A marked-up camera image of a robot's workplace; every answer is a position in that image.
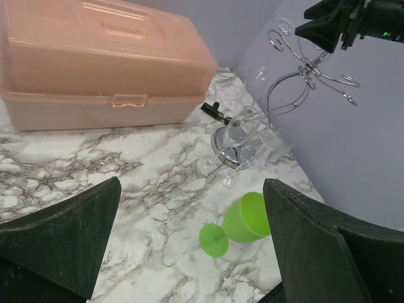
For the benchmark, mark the short clear tumbler glass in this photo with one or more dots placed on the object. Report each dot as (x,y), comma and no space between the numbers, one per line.
(277,144)

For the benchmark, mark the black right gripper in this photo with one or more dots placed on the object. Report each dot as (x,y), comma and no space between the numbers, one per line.
(377,19)

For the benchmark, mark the wide clear wine glass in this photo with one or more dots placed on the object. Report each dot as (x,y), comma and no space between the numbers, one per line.
(251,155)

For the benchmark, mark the tall clear wine glass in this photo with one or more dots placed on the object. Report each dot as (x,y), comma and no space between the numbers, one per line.
(238,131)

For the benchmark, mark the pink plastic storage box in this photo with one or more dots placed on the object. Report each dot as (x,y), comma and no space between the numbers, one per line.
(99,64)

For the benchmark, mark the clear stemmed wine glass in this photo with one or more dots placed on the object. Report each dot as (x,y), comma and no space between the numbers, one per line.
(259,76)

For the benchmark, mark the green plastic goblet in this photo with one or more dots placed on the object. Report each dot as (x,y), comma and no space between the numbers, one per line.
(245,221)

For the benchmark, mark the black corkscrew tool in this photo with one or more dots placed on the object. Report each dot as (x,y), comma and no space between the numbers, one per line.
(213,111)

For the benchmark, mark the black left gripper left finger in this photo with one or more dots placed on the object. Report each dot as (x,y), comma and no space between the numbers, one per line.
(55,254)

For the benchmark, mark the chrome wire wine glass rack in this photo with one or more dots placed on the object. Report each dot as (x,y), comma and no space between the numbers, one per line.
(308,70)

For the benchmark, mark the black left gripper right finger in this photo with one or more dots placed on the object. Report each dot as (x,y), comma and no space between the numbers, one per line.
(326,255)

